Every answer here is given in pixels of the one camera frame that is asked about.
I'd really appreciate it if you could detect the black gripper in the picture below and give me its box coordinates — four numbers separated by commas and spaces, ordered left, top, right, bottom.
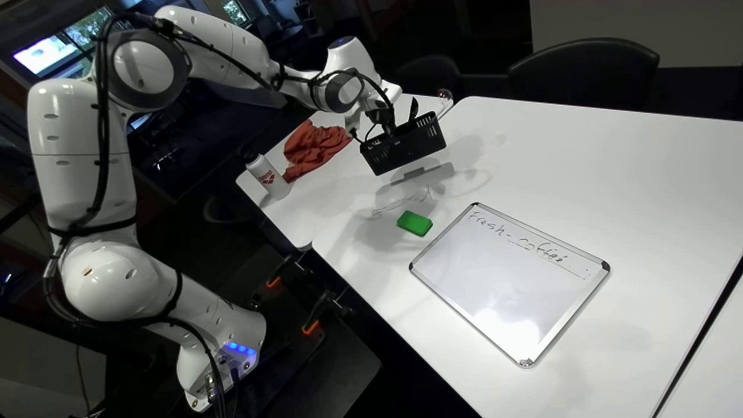
359, 80, 410, 150

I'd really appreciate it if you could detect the black cutlery holder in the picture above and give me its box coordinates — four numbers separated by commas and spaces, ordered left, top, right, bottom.
357, 113, 449, 180

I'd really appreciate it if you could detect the clear plastic spoon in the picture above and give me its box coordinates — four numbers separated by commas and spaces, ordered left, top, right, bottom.
377, 180, 448, 210

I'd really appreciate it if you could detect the black office chair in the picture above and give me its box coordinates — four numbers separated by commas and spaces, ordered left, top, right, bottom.
505, 35, 662, 113
393, 55, 463, 101

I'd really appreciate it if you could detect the red crumpled cloth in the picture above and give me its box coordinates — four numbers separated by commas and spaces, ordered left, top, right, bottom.
281, 120, 354, 187

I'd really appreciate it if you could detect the green rectangular block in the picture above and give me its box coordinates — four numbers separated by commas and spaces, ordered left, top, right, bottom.
395, 210, 434, 237

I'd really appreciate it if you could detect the white paper cup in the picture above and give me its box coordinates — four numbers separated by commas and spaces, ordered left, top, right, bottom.
243, 152, 283, 205

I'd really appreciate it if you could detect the small framed whiteboard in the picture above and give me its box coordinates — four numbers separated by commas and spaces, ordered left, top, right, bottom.
405, 200, 613, 369

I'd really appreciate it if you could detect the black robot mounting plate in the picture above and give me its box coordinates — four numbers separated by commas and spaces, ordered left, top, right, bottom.
229, 241, 380, 375

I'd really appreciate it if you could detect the screen with green image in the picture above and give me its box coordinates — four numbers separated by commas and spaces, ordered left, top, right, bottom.
62, 6, 115, 48

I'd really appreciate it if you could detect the lit computer monitor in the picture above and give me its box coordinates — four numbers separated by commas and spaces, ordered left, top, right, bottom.
11, 32, 78, 78

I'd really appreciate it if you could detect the orange handled clamp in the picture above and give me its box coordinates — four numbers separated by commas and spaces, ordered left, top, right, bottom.
263, 254, 305, 293
299, 293, 351, 340

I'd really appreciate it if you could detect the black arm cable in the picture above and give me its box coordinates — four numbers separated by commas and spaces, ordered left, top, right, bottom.
42, 9, 229, 418

